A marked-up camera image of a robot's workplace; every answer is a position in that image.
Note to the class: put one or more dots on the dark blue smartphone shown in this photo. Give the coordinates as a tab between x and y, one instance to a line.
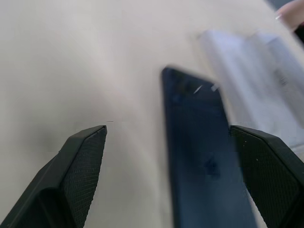
202	142

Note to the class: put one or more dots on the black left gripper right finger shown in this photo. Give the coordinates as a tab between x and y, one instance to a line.
273	175

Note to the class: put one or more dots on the person's bare hand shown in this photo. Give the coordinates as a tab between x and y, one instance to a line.
291	14

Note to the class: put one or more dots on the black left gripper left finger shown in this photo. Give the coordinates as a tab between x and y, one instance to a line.
78	171

